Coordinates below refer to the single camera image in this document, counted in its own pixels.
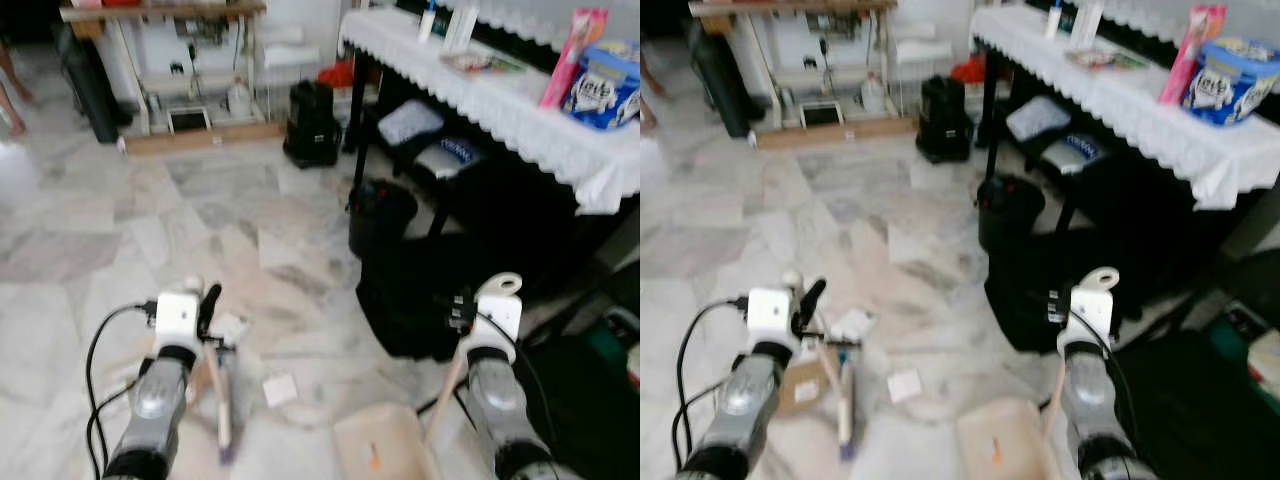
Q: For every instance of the patterned plate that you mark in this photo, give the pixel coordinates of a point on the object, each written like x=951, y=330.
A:
x=1105, y=60
x=480, y=63

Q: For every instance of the cream hand brush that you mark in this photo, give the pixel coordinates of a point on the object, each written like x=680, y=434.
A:
x=847, y=410
x=224, y=410

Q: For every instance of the small white bottle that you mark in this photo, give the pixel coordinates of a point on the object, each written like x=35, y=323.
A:
x=1055, y=18
x=428, y=20

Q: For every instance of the black backpack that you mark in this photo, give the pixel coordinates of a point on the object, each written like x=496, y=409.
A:
x=312, y=125
x=945, y=120

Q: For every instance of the flat brown cardboard piece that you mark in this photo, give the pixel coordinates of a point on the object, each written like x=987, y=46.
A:
x=203, y=380
x=800, y=385

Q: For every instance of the blue and white tub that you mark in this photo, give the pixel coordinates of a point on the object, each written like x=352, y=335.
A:
x=1230, y=85
x=605, y=90

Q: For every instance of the red bag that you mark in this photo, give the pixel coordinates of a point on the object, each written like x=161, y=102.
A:
x=338, y=73
x=968, y=70

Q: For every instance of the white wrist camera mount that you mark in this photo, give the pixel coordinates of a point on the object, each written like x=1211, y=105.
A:
x=1095, y=305
x=770, y=310
x=500, y=310
x=178, y=315

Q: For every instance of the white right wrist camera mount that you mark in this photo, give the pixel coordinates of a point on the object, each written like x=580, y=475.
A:
x=500, y=310
x=1095, y=305

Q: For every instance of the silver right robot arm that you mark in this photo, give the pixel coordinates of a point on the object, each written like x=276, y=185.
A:
x=1090, y=400
x=500, y=410

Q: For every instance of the table with white cloth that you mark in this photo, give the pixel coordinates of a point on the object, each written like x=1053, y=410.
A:
x=520, y=110
x=1130, y=100

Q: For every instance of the blue and white pack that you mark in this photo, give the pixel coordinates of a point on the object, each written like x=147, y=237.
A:
x=1078, y=150
x=450, y=155

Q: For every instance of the grey pillow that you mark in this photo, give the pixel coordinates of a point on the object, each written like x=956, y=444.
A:
x=410, y=122
x=1038, y=117

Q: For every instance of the tall black cylinder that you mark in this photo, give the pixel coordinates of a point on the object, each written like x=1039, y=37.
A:
x=720, y=80
x=90, y=85

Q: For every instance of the green container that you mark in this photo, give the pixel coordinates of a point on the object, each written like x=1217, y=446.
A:
x=605, y=345
x=1245, y=335

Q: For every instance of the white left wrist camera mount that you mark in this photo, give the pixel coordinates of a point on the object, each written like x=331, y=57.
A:
x=178, y=315
x=770, y=310

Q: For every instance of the pink carton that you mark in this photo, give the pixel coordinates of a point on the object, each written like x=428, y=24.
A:
x=1190, y=50
x=575, y=55

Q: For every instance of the white box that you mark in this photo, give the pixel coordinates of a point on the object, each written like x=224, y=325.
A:
x=1087, y=22
x=460, y=25

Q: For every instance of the black waste bin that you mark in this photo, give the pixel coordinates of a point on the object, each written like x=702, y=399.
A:
x=382, y=215
x=1010, y=210

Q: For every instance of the large black bag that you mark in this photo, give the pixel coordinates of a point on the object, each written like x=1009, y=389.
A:
x=1030, y=290
x=430, y=300

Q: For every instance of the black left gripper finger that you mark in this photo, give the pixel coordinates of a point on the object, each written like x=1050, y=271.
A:
x=812, y=295
x=212, y=298

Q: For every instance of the wooden work shelf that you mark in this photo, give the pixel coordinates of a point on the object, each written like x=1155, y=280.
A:
x=790, y=5
x=160, y=10

